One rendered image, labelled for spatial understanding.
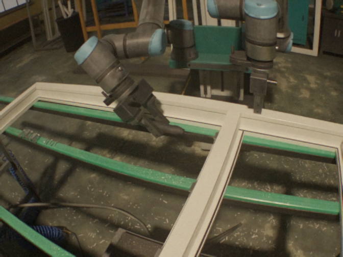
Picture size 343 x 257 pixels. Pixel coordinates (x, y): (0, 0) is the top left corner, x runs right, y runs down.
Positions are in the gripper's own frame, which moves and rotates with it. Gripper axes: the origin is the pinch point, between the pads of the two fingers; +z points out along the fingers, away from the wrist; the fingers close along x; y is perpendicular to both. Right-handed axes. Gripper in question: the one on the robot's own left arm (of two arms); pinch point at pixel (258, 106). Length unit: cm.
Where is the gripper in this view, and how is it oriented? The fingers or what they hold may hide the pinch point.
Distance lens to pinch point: 79.2
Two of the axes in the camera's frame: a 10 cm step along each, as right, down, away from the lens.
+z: 1.1, 7.8, 6.2
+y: 9.1, 1.7, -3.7
